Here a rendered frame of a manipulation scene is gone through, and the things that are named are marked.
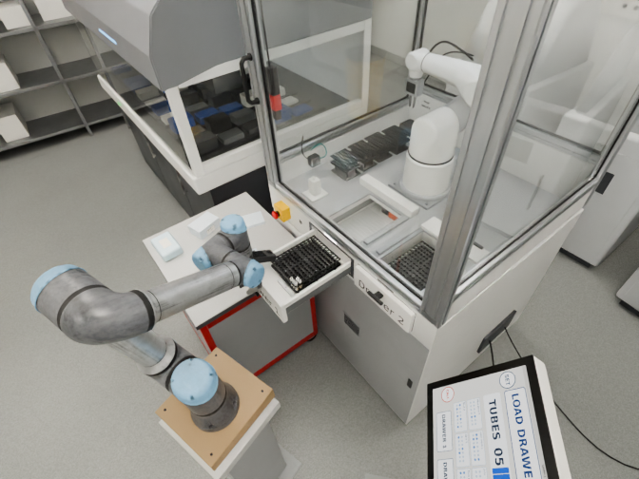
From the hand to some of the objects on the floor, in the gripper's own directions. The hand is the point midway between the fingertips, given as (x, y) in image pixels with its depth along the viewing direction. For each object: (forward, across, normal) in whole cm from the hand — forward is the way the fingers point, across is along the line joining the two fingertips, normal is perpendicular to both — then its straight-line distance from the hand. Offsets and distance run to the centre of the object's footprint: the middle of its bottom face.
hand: (257, 287), depth 140 cm
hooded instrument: (+91, -172, +70) cm, 207 cm away
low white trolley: (+90, -41, +4) cm, 100 cm away
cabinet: (+91, +5, +82) cm, 122 cm away
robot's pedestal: (+90, +25, -33) cm, 99 cm away
